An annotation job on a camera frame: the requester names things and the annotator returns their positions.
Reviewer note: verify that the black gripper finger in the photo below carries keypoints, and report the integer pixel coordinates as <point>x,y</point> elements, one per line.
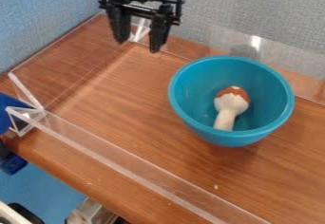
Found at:
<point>161,24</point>
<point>121,23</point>

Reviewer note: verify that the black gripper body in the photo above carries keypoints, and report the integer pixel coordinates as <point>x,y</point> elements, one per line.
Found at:
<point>143,6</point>

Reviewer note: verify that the white brown toy mushroom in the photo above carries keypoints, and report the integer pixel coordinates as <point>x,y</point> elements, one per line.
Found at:
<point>231,103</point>

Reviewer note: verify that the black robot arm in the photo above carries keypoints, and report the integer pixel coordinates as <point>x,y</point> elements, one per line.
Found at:
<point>163,12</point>

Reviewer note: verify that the blue plastic bowl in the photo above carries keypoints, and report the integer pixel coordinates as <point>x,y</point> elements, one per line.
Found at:
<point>203,78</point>

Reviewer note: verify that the clear acrylic left barrier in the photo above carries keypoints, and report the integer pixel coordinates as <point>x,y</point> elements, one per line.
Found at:
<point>61,66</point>

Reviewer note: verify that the clear acrylic barrier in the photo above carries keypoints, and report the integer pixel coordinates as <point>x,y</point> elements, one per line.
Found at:
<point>179,191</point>
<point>302,65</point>
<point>61,66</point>

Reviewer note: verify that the clear acrylic back barrier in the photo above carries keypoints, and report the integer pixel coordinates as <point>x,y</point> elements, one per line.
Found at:
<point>302,65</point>

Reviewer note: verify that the clear acrylic front barrier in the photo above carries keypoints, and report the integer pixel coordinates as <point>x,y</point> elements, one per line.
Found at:
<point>179,191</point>

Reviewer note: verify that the blue clamp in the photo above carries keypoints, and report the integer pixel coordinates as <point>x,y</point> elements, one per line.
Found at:
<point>12,162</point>

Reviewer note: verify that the clear box under table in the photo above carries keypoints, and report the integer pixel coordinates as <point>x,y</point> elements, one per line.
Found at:
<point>92,213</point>

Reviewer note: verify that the clear acrylic corner bracket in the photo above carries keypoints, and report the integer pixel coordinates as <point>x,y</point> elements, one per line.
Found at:
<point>140,30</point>

